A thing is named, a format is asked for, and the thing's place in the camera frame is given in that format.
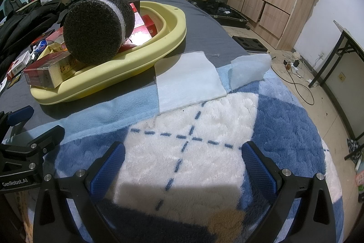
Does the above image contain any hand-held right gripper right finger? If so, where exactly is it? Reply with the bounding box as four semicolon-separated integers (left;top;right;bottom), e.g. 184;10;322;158
241;141;336;243

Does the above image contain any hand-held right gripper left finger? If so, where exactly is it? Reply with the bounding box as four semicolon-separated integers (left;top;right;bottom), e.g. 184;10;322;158
33;141;126;243

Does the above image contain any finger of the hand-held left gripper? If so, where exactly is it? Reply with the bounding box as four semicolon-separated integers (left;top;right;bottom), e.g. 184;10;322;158
0;125;66;159
0;106;35;144

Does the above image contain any red and silver cigarette carton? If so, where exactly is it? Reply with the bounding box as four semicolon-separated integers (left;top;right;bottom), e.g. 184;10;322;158
23;53;86;89

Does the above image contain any black foam cylinder white band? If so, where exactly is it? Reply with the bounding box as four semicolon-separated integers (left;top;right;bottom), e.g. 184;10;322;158
63;0;136;65

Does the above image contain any yellow plastic basin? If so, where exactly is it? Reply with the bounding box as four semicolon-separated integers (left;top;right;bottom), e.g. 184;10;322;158
30;0;187;106

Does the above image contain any red cigarette box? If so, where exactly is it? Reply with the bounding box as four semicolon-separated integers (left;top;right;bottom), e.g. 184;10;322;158
129;2;146;31

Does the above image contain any red white small box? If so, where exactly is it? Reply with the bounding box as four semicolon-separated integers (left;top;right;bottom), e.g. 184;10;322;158
6;59;30;81

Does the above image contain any blue white checked blanket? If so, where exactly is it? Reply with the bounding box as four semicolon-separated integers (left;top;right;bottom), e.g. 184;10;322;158
27;54;342;243

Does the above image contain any cream cigarette box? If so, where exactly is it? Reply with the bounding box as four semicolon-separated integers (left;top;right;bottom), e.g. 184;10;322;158
42;44;69;58

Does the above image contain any black clothing pile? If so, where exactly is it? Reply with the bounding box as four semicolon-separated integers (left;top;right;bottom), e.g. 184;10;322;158
0;0;115;62

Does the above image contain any dark patterned cloth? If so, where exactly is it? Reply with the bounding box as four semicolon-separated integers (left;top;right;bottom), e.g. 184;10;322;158
346;138;364;159

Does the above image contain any white power strip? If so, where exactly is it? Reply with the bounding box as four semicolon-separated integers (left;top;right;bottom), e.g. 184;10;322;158
284;59;302;73

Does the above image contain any black foam tray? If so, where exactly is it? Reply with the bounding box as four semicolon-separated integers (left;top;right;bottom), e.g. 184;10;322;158
232;36;268;53

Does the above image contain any black folding table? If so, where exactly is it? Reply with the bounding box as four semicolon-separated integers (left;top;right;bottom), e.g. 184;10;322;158
308;20;364;161

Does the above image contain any grey bed sheet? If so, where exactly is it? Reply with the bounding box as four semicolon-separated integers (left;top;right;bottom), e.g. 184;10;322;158
0;0;251;130

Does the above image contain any black open case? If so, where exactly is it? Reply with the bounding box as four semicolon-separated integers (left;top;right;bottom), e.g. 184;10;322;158
188;0;248;26

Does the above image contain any floor cable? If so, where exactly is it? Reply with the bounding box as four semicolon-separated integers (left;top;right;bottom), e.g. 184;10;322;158
270;52;316;106

